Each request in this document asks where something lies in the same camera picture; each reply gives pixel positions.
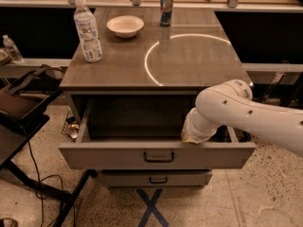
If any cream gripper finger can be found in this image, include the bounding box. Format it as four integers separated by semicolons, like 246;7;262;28
181;133;207;144

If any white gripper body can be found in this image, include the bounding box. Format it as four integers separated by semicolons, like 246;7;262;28
181;108;219;141

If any grey top drawer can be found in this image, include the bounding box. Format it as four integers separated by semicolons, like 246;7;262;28
60;96;256;170

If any grey drawer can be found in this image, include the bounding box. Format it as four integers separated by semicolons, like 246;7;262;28
100;170;212;187
60;96;256;170

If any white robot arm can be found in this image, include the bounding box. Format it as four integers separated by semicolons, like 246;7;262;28
181;79;303;156

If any grey drawer cabinet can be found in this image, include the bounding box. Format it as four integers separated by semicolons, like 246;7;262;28
59;7;254;190

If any grey bottom drawer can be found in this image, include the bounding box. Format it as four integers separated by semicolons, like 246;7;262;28
100;170;212;187

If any blue tape cross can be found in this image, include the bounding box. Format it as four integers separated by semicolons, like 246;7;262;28
136;188;169;227

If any white bowl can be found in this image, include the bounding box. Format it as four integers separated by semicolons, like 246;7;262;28
107;15;144;39

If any blue energy drink can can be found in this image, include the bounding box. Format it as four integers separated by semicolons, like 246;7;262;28
160;0;173;26

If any clear plastic water bottle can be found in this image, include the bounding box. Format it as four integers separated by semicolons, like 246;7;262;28
74;0;102;62

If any black chair with bag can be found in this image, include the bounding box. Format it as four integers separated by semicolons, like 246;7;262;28
0;64;97;227

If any small water bottle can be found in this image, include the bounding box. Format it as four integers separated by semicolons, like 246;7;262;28
3;35;24;63

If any wire basket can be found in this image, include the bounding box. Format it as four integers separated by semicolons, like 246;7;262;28
62;111;80;141

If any black cable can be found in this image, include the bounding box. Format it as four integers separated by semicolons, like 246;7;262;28
18;123;78;227

